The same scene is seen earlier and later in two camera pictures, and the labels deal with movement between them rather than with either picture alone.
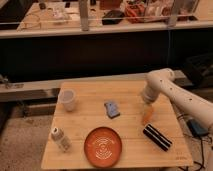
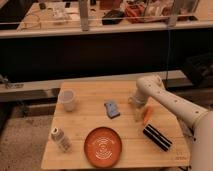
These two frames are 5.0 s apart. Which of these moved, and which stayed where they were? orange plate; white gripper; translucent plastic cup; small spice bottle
Moved: white gripper
Stayed: translucent plastic cup; orange plate; small spice bottle
